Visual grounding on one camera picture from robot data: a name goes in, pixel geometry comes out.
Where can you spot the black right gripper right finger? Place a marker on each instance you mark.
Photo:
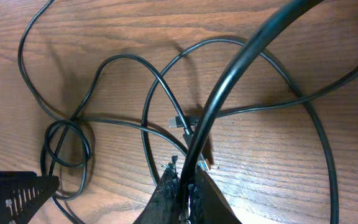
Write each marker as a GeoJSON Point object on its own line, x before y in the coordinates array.
{"type": "Point", "coordinates": [207, 203]}

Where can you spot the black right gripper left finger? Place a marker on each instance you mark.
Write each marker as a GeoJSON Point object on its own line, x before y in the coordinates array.
{"type": "Point", "coordinates": [163, 206]}

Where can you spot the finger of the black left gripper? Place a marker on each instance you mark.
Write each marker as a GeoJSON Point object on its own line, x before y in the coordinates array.
{"type": "Point", "coordinates": [22, 193]}

